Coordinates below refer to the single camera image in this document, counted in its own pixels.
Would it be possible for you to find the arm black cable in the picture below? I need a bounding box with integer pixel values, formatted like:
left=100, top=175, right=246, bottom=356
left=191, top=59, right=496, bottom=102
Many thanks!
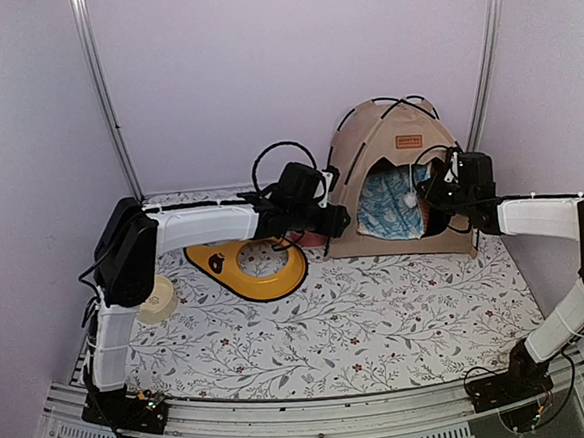
left=249, top=137, right=321, bottom=196
left=411, top=135, right=581, bottom=438

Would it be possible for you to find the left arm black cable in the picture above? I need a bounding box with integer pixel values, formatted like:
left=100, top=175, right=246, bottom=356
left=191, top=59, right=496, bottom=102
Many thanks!
left=249, top=137, right=321, bottom=196

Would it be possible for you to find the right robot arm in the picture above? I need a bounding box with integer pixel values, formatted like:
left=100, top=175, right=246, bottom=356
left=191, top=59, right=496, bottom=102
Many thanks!
left=412, top=150, right=584, bottom=400

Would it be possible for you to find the cream paw print bowl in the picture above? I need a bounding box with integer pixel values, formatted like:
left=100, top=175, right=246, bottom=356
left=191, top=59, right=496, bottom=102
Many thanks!
left=137, top=275, right=179, bottom=325

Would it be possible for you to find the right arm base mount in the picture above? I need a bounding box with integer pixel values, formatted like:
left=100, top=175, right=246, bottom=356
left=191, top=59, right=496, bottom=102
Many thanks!
left=464, top=340, right=553, bottom=413

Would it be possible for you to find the aluminium right corner post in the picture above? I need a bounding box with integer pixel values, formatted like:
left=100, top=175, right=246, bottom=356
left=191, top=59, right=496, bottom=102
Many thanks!
left=466, top=0, right=503, bottom=151

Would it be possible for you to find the beige pet tent fabric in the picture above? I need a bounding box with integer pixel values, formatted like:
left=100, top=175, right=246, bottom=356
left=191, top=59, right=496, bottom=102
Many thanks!
left=325, top=95, right=477, bottom=259

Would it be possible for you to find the floral white table mat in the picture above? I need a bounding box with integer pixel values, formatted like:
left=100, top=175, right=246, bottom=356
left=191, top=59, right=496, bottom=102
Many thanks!
left=62, top=163, right=560, bottom=415

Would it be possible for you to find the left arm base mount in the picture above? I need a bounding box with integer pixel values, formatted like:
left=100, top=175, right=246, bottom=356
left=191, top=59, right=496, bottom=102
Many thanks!
left=81, top=387, right=169, bottom=435

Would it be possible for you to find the yellow bear bowl stand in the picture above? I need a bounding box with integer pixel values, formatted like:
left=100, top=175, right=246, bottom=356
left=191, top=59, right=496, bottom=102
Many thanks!
left=184, top=238, right=309, bottom=303

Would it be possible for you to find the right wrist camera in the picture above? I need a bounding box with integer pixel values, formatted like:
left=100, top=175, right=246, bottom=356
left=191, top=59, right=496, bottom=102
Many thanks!
left=443, top=146, right=461, bottom=184

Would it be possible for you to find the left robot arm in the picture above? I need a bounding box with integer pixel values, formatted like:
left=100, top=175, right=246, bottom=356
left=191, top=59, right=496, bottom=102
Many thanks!
left=78, top=162, right=351, bottom=426

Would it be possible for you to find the aluminium corner post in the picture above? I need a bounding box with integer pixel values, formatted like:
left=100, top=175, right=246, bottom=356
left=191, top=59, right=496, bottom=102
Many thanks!
left=69, top=0, right=145, bottom=202
left=466, top=0, right=503, bottom=151

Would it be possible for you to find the white pompom toy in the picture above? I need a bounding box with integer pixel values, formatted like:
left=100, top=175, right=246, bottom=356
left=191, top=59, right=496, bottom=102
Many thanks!
left=403, top=193, right=418, bottom=208

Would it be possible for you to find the aluminium front rail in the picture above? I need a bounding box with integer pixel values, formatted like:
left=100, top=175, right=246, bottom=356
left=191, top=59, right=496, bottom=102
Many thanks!
left=38, top=352, right=584, bottom=438

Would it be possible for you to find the pink pet bowl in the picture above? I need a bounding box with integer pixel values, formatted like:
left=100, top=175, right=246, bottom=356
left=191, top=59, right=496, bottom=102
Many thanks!
left=286, top=231, right=328, bottom=249

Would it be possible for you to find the aluminium left corner post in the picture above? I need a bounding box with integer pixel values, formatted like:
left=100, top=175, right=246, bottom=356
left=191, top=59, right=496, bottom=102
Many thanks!
left=69, top=0, right=145, bottom=202

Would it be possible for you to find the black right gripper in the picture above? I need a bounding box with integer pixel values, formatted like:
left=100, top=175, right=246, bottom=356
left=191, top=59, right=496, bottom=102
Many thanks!
left=415, top=168, right=475, bottom=221

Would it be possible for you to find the blue snowman print cushion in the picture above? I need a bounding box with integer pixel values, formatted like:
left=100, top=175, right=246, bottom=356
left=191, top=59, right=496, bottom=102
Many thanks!
left=357, top=164, right=431, bottom=241

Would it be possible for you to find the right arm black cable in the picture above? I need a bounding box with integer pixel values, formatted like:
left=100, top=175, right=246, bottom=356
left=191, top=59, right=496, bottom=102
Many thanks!
left=411, top=135, right=581, bottom=438

